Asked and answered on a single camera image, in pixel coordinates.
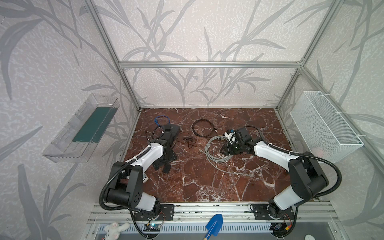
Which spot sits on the white plush bunny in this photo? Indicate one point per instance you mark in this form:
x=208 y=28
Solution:
x=114 y=230

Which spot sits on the black power adapter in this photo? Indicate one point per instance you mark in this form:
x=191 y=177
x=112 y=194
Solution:
x=167 y=168
x=187 y=138

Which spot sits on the clear plastic wall bin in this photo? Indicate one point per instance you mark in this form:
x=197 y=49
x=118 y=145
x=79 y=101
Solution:
x=79 y=138

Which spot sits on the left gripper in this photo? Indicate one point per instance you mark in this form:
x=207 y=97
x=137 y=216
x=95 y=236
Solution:
x=167 y=159

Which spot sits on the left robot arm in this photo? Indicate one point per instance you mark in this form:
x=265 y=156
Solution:
x=124 y=188

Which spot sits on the blue toy shovel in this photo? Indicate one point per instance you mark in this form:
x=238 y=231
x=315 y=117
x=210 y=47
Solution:
x=214 y=226

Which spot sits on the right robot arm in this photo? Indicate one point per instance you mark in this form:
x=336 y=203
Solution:
x=308 y=180

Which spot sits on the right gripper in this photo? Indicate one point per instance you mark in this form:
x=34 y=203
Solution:
x=229 y=148

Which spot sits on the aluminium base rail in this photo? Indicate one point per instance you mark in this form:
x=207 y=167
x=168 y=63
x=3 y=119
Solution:
x=232 y=212

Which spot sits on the white wire mesh basket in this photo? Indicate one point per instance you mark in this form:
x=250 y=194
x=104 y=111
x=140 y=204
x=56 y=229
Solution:
x=323 y=128

